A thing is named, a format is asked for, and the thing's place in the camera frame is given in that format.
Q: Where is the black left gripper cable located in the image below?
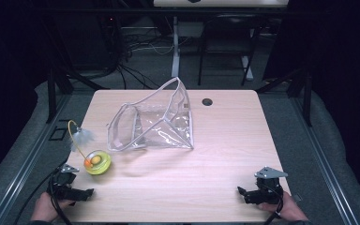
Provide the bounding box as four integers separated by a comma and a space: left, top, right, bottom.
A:
13, 160, 73, 225

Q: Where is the black chair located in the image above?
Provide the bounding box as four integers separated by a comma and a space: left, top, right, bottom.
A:
197, 12, 264, 87

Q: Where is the black floor socket frame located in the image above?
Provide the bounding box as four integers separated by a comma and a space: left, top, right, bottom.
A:
48, 118, 71, 143

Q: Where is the black metal frame stand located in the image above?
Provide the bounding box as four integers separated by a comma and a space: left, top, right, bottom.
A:
256, 8, 314, 128

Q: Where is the person's left hand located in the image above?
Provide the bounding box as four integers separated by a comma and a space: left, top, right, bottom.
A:
30, 191, 77, 223

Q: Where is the white desk with legs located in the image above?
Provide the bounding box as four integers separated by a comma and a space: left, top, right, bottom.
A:
152, 0, 291, 83

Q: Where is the yellow-green feather cat toy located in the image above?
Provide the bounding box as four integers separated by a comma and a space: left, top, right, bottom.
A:
67, 119, 113, 176

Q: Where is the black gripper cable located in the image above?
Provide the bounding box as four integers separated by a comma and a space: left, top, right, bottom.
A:
13, 160, 73, 225
257, 183, 285, 225

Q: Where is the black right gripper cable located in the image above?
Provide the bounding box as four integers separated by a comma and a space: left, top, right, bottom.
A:
257, 183, 285, 225

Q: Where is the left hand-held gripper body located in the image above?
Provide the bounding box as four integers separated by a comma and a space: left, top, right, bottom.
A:
48, 164, 81, 200

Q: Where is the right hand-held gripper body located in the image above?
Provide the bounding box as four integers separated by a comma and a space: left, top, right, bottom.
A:
250, 166, 289, 205

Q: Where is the person's right hand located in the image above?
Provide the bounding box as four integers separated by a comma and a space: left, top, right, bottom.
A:
258, 190, 309, 222

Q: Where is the clear plastic zip bag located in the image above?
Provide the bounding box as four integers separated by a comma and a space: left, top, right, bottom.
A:
106, 76, 195, 154

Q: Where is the tangle of floor cables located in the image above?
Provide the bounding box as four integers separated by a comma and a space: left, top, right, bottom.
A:
99, 18, 176, 91

